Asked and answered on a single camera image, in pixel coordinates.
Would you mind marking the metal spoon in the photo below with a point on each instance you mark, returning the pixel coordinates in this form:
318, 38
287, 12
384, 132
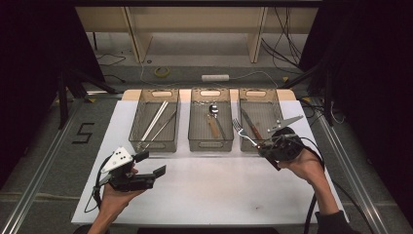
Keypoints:
213, 109

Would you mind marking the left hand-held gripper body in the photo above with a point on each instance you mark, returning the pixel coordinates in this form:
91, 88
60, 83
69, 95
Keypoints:
117, 159

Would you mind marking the black curtain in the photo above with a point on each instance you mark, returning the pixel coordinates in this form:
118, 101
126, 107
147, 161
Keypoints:
373, 65
32, 65

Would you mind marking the grey mesh bin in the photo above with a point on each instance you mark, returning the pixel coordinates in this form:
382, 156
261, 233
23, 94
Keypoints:
201, 126
272, 107
144, 113

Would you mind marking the black metal stand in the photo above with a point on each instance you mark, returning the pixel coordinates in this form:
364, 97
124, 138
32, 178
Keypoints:
328, 97
62, 97

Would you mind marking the metal chopstick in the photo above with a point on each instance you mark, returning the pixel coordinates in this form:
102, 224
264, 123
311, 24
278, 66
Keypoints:
160, 130

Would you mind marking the person's right hand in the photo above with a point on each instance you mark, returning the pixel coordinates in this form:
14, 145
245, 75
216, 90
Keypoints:
310, 169

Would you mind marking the white table board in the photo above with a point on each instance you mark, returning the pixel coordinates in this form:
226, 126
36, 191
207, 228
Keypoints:
201, 208

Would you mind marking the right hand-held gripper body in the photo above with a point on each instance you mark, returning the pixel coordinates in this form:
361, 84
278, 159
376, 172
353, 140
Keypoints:
287, 146

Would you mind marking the aluminium floor rail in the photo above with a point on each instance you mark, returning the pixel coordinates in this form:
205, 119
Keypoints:
39, 169
354, 175

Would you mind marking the yellow tape roll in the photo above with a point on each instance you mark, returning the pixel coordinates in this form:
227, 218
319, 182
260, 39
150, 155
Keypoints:
156, 72

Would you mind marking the white power strip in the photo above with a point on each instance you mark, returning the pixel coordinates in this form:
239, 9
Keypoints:
215, 78

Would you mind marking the person's left hand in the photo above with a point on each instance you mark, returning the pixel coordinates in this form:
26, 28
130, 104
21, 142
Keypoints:
112, 200

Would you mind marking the light wooden shelf unit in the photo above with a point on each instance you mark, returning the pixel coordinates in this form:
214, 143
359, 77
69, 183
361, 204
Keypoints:
195, 21

